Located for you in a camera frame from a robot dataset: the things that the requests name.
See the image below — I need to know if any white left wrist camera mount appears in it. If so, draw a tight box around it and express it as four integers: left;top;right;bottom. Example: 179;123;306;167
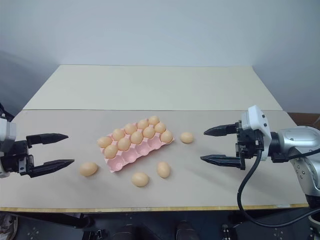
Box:
0;116;17;154

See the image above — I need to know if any brown wooden furniture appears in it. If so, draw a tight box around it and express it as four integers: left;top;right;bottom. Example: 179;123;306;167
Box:
288;112;320;129

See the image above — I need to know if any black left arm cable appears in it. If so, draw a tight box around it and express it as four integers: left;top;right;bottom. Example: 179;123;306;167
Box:
0;101;15;123

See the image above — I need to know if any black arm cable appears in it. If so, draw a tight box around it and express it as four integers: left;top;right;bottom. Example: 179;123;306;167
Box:
0;101;15;123
236;142;320;229

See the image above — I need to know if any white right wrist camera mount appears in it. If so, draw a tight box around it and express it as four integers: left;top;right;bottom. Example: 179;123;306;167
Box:
240;104;272;151

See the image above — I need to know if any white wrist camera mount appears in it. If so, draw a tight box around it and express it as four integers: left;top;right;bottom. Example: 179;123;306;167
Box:
240;104;272;151
0;116;17;154

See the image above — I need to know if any small dark rounded shape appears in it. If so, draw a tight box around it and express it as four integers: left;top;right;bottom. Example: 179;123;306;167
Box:
219;223;232;240

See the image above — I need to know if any silver robot body part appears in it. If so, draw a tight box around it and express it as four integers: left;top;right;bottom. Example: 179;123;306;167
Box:
308;214;320;240

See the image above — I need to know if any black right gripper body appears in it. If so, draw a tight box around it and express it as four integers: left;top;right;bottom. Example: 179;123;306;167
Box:
235;120;265;171

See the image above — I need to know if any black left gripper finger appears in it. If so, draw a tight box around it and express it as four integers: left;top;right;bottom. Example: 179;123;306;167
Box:
25;133;70;147
30;159;76;179

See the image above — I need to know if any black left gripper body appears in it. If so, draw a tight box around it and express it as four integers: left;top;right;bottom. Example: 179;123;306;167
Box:
0;139;35;178

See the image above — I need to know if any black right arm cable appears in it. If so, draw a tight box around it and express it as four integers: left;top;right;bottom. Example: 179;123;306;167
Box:
236;142;320;229

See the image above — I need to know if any pink egg tray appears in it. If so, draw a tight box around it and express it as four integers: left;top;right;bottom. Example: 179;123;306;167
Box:
96;121;176;174

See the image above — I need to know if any black bar under table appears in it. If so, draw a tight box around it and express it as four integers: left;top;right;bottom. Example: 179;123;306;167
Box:
14;212;92;230

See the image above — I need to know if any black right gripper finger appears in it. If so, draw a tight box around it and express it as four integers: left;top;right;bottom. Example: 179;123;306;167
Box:
199;154;243;171
203;122;239;137

